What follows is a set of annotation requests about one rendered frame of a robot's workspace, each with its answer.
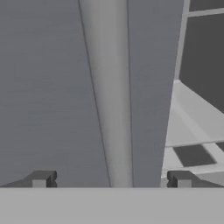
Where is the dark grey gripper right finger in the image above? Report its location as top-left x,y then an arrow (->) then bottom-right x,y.
166,170 -> 224,188

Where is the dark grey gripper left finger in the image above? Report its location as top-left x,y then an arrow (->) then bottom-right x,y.
0,170 -> 58,188

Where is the grey fridge door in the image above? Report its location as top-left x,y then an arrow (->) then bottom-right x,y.
0,0 -> 186,188

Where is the dark grey cupboard run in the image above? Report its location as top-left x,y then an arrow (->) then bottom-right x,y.
160,0 -> 224,188

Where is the pale grey fridge door handle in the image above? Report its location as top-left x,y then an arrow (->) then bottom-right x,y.
78,0 -> 135,188

